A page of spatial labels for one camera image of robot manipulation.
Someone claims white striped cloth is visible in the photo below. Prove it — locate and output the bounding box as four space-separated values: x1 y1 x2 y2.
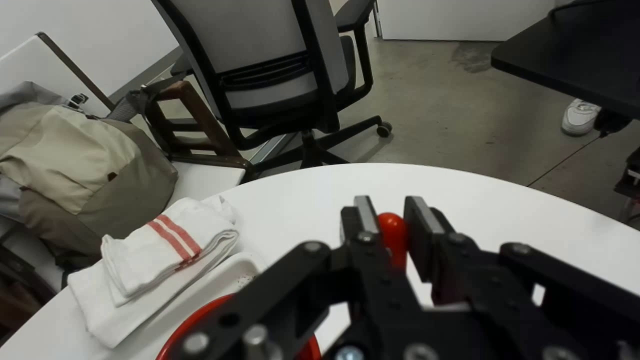
68 197 241 348

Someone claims white sneaker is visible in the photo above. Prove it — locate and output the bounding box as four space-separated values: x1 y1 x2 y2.
561 98 601 136

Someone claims red bowl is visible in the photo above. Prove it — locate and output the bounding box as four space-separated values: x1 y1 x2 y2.
157 292 325 360

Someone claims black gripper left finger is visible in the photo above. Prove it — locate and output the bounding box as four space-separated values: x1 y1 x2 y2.
340 194 391 268

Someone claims black office chair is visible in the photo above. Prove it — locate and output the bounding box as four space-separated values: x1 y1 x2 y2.
152 0 393 171

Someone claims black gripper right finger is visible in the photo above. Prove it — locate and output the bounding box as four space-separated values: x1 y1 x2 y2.
405 197 464 301

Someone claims black desk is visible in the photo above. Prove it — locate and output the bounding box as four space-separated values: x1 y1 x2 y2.
492 0 640 119

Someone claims beige jacket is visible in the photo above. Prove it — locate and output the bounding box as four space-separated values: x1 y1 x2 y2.
0 82 178 256

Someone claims white plastic tray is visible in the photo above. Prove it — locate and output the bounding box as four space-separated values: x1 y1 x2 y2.
109 253 268 360

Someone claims red plastic spoon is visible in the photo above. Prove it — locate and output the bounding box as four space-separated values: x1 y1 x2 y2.
379 213 409 270

